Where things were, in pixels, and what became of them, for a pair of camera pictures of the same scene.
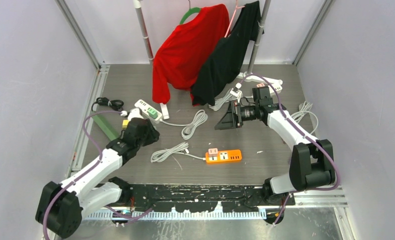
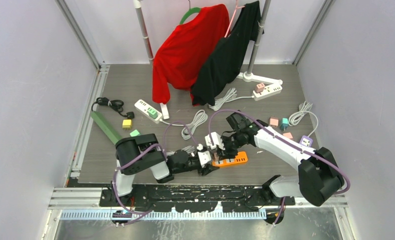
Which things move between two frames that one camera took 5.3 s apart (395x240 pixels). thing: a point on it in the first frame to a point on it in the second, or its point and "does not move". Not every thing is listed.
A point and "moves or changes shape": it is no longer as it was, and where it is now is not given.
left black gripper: [152, 134] to [207, 168]
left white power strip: [144, 106] does not move
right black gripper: [232, 118] to [226, 153]
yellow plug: [125, 123] does not move
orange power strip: [225, 155] moves or changes shape
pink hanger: [236, 7] does not move
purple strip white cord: [306, 108] does not move
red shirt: [182, 53] does not move
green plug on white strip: [152, 113] does not move
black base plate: [198, 198] does not move
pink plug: [213, 152] moves or changes shape
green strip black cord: [114, 104] does not move
